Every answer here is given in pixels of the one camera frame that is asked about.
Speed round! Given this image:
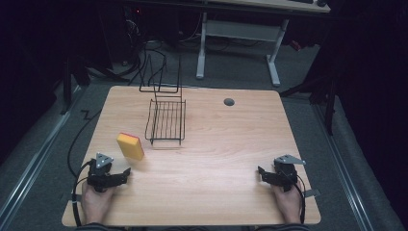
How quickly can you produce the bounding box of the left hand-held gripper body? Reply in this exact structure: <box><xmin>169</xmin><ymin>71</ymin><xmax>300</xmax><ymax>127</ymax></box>
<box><xmin>86</xmin><ymin>152</ymin><xmax>124</xmax><ymax>193</ymax></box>

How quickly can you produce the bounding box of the wooden table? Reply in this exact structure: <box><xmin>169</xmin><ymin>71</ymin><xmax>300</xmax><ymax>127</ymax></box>
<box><xmin>61</xmin><ymin>85</ymin><xmax>322</xmax><ymax>227</ymax></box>

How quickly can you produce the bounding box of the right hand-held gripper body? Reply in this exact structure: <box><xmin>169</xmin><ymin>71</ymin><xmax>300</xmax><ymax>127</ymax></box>
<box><xmin>265</xmin><ymin>154</ymin><xmax>307</xmax><ymax>193</ymax></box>

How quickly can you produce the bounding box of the yellow sponge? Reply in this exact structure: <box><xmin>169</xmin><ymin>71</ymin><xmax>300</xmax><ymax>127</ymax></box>
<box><xmin>115</xmin><ymin>132</ymin><xmax>145</xmax><ymax>162</ymax></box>

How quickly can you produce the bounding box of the metal floor rail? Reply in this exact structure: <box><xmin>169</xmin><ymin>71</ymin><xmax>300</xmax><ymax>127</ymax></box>
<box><xmin>311</xmin><ymin>103</ymin><xmax>377</xmax><ymax>231</ymax></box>
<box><xmin>0</xmin><ymin>84</ymin><xmax>85</xmax><ymax>229</ymax></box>

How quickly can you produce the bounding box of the black cable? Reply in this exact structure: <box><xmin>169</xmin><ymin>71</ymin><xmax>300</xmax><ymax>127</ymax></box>
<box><xmin>66</xmin><ymin>109</ymin><xmax>103</xmax><ymax>227</ymax></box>
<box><xmin>278</xmin><ymin>167</ymin><xmax>306</xmax><ymax>224</ymax></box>

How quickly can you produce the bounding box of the black wire rack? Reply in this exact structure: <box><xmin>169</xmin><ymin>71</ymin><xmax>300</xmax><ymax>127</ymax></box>
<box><xmin>139</xmin><ymin>53</ymin><xmax>188</xmax><ymax>146</ymax></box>

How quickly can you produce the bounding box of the black stand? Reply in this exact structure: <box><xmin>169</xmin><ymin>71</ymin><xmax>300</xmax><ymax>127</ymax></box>
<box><xmin>59</xmin><ymin>54</ymin><xmax>91</xmax><ymax>116</ymax></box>
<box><xmin>279</xmin><ymin>64</ymin><xmax>341</xmax><ymax>137</ymax></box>

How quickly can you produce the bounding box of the person's right hand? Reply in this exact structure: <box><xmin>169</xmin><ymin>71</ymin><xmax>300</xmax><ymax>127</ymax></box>
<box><xmin>271</xmin><ymin>180</ymin><xmax>304</xmax><ymax>224</ymax></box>

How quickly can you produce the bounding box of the bundle of black cables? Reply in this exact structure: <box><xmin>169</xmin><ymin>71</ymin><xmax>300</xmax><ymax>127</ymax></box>
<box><xmin>84</xmin><ymin>6</ymin><xmax>206</xmax><ymax>87</ymax></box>

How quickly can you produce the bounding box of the person's left hand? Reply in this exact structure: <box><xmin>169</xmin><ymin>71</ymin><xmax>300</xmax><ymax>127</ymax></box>
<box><xmin>81</xmin><ymin>182</ymin><xmax>115</xmax><ymax>225</ymax></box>

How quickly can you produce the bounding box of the white desk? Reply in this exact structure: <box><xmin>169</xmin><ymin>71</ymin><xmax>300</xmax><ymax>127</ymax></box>
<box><xmin>128</xmin><ymin>0</ymin><xmax>332</xmax><ymax>88</ymax></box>

